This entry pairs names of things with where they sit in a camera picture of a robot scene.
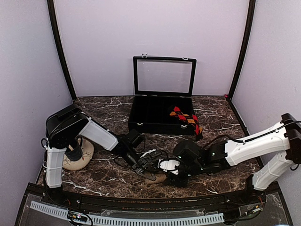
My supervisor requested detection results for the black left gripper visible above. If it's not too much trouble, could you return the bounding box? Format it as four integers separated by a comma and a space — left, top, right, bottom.
123, 147, 156, 181

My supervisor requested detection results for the black glass-lid display case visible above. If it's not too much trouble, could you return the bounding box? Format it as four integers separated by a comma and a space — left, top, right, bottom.
128, 55, 197, 135

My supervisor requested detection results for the tan brown sock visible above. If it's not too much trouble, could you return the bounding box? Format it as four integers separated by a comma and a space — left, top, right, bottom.
144, 173, 167, 185

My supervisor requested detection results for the right black frame post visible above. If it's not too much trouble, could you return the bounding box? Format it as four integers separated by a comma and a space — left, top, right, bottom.
228, 0, 256, 102

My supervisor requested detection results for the red orange argyle sock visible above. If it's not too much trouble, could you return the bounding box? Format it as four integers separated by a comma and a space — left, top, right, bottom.
169, 106, 204, 141

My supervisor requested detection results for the dark blue mug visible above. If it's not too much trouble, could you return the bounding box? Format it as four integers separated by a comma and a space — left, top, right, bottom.
65, 137, 83, 161

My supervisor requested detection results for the black frame post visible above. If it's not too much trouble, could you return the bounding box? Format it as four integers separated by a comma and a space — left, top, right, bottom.
47, 0, 77, 102
228, 0, 256, 102

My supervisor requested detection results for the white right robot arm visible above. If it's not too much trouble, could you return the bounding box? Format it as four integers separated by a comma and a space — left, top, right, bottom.
158, 113, 301, 204

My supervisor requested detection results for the left black frame post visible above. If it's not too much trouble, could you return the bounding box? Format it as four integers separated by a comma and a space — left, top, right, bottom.
47, 0, 77, 102

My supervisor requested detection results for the white slotted cable duct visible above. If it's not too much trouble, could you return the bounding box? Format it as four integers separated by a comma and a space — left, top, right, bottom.
29, 201, 225, 226

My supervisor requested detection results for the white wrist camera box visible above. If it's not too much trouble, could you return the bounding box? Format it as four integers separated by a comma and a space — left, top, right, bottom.
158, 159, 180, 175

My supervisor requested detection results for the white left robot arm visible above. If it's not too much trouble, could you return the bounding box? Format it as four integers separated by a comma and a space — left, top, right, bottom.
45, 104, 156, 205

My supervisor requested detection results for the cream branch-pattern plate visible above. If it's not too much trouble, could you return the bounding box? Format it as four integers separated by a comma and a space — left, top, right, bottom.
63, 138, 94, 171

